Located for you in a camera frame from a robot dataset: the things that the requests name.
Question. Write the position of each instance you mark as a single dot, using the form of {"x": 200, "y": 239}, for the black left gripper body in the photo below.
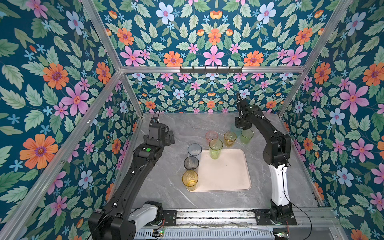
{"x": 167, "y": 140}

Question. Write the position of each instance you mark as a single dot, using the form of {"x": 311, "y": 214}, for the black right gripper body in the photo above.
{"x": 239, "y": 123}

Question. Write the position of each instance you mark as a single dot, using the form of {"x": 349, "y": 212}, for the pink translucent short cup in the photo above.
{"x": 211, "y": 135}

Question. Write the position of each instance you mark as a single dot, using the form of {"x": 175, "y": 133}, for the green translucent tall cup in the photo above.
{"x": 216, "y": 145}

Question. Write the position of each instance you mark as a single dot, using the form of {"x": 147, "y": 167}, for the blue translucent tall cup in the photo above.
{"x": 195, "y": 150}

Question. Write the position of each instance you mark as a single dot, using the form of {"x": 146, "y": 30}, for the dark grey translucent cup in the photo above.
{"x": 191, "y": 163}

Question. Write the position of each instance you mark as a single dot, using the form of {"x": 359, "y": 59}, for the beige rectangular tray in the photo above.
{"x": 228, "y": 173}

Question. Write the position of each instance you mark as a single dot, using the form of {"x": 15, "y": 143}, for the amber translucent tall cup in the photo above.
{"x": 190, "y": 179}

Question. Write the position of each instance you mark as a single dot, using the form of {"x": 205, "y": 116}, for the teal translucent short cup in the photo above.
{"x": 236, "y": 130}

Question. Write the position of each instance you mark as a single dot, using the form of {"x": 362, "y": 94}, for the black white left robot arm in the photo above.
{"x": 118, "y": 220}

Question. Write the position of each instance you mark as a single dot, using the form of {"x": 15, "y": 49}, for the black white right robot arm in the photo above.
{"x": 276, "y": 154}

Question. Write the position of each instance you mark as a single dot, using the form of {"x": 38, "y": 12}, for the light green short cup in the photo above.
{"x": 246, "y": 136}

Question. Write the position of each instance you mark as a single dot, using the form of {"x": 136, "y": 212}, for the yellow translucent short cup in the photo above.
{"x": 230, "y": 138}

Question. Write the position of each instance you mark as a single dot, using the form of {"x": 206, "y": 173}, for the black hook rack bar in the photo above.
{"x": 209, "y": 70}

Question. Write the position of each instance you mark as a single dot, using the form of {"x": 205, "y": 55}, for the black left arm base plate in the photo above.
{"x": 167, "y": 218}

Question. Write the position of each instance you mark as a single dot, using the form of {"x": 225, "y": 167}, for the aluminium mounting rail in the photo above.
{"x": 245, "y": 218}

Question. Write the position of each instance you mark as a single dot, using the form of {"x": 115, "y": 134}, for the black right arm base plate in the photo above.
{"x": 265, "y": 217}

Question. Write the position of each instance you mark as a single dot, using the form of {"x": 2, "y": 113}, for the white vented cable duct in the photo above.
{"x": 204, "y": 234}

